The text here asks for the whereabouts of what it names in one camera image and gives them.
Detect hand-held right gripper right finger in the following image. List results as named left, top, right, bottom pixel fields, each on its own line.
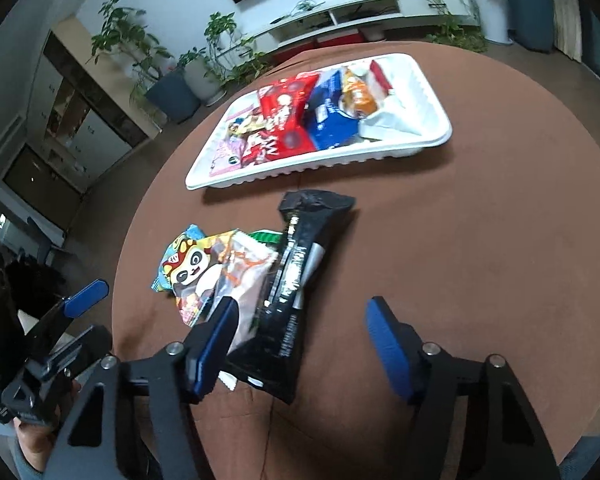
left=364, top=296, right=562, bottom=480

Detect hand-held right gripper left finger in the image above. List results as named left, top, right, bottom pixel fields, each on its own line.
left=47, top=296, right=240, bottom=480

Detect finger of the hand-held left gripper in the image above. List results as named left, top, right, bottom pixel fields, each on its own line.
left=22, top=278, right=110, bottom=361
left=42, top=324, right=114, bottom=378

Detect panda print snack packet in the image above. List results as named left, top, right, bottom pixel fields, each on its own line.
left=151, top=224, right=236, bottom=329

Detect clear snack packet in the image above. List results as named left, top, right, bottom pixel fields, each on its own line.
left=207, top=230, right=281, bottom=356

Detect black snack packet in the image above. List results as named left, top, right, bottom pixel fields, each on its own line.
left=227, top=189, right=356, bottom=406

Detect green snack packet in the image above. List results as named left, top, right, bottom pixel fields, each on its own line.
left=249, top=229, right=284, bottom=247

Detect pink snack packet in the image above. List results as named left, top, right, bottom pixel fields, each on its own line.
left=209, top=137, right=249, bottom=177

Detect blue snack packet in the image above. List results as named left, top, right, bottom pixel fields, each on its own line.
left=302, top=69, right=361, bottom=151

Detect small beige snack packet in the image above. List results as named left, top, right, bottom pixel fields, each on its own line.
left=225, top=105, right=266, bottom=136

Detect white and red snack packet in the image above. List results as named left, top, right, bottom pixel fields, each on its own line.
left=357, top=59, right=429, bottom=141

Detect large red snack packet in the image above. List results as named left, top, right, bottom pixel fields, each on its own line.
left=256, top=72, right=321, bottom=154

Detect orange snack packet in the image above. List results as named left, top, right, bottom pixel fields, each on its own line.
left=341, top=66, right=380, bottom=117

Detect white plastic tray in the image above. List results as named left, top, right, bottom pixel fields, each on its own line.
left=185, top=53, right=453, bottom=191

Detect person's left forearm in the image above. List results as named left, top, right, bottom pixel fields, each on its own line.
left=10, top=442, right=51, bottom=480

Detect person's left hand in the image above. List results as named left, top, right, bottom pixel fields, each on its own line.
left=12, top=379, right=82, bottom=475

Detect grey-white plant pot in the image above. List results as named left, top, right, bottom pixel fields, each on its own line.
left=182, top=57, right=226, bottom=106

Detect tall leafy tree plant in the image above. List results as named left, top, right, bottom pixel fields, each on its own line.
left=87, top=0, right=174, bottom=107

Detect small plant in grey-white pot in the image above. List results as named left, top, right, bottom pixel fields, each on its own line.
left=177, top=47, right=207, bottom=69

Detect trailing vine plant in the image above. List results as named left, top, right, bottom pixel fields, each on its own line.
left=202, top=10, right=272, bottom=87

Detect red storage box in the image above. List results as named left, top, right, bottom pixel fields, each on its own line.
left=319, top=32, right=364, bottom=49
left=271, top=42, right=317, bottom=62

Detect trailing plant on console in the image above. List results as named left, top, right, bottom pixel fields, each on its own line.
left=409, top=0, right=489, bottom=54

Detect white television console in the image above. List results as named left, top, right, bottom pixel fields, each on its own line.
left=236, top=0, right=482, bottom=54

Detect white plant pot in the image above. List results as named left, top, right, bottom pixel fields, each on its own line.
left=472, top=0, right=511, bottom=44

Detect beige curtain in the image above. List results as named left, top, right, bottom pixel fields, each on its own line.
left=539, top=0, right=584, bottom=62

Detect white wall cabinet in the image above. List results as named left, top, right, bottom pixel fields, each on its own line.
left=0, top=17, right=164, bottom=241

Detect cables on console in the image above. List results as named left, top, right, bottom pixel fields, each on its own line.
left=275, top=0, right=326, bottom=22

